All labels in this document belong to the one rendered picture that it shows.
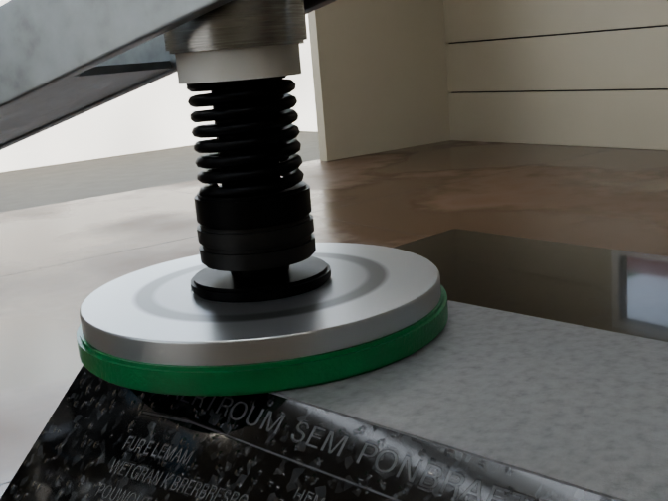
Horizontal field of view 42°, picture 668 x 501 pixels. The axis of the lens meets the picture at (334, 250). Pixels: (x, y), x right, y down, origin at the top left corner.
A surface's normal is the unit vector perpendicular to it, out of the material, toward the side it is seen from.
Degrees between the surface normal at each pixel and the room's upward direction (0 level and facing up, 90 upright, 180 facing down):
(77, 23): 90
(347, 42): 90
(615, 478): 0
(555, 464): 0
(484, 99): 90
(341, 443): 45
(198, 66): 90
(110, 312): 0
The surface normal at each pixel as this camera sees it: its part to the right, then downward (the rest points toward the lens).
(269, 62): 0.59, 0.14
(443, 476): -0.54, -0.54
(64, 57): -0.44, 0.24
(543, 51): -0.80, 0.19
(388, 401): -0.08, -0.97
